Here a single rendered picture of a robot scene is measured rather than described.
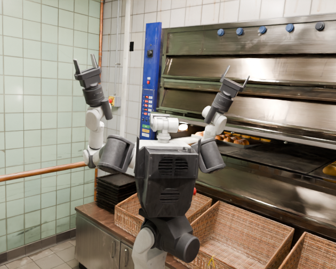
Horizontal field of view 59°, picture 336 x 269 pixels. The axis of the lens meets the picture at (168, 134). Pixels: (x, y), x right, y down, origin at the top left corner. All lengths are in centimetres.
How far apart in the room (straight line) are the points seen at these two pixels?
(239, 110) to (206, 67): 42
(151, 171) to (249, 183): 110
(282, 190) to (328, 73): 75
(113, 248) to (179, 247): 112
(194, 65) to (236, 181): 92
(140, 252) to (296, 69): 134
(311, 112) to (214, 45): 82
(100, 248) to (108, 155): 138
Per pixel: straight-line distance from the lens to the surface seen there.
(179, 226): 137
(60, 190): 318
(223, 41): 223
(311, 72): 193
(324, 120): 190
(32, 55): 286
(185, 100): 237
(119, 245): 233
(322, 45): 195
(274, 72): 200
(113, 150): 127
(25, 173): 158
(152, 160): 115
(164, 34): 257
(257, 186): 211
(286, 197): 205
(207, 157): 137
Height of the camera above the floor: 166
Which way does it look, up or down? 10 degrees down
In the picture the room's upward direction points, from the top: 4 degrees clockwise
